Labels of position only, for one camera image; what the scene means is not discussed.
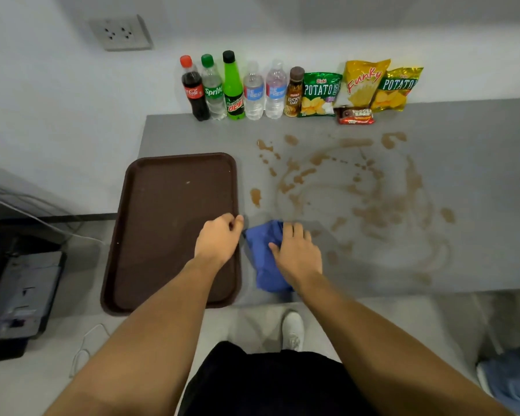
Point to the person's right hand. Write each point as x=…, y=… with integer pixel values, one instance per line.
x=298, y=259

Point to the person's left hand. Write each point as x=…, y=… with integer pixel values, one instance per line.
x=216, y=244

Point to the person's right middle finger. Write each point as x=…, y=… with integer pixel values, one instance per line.
x=298, y=233

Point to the person's right thumb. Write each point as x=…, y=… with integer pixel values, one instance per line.
x=275, y=252

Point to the person's left thumb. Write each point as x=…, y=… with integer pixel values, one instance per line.
x=239, y=222

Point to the blue cleaning cloth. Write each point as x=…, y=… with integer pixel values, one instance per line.
x=262, y=251

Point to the brown plastic serving tray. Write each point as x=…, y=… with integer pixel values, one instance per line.
x=169, y=220

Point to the person's right forearm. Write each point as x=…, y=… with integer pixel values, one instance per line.
x=385, y=359

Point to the person's left forearm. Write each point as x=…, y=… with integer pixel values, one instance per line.
x=156, y=333

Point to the brown liquid spill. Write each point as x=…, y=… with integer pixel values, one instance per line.
x=375, y=214

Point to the white shoe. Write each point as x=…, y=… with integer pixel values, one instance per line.
x=293, y=329

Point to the clear water bottle blue label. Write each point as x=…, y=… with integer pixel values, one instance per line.
x=254, y=95
x=275, y=93

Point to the green soda bottle black cap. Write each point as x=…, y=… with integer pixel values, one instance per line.
x=233, y=93

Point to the red brown biscuit packet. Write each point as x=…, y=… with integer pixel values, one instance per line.
x=355, y=116

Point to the clear soda bottle green cap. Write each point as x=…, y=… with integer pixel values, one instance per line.
x=213, y=93

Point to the black shorts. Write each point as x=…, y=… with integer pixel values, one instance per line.
x=264, y=385

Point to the brown coffee drink bottle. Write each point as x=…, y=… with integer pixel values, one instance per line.
x=294, y=97

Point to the dark cola bottle red cap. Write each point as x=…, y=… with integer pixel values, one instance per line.
x=195, y=93

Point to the yellow green potato chips bag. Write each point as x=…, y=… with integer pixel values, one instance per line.
x=396, y=90

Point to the black printer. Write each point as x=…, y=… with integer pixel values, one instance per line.
x=19, y=294

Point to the blue fabric item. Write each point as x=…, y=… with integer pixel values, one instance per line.
x=513, y=381

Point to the white wall power socket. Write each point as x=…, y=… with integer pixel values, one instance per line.
x=120, y=33

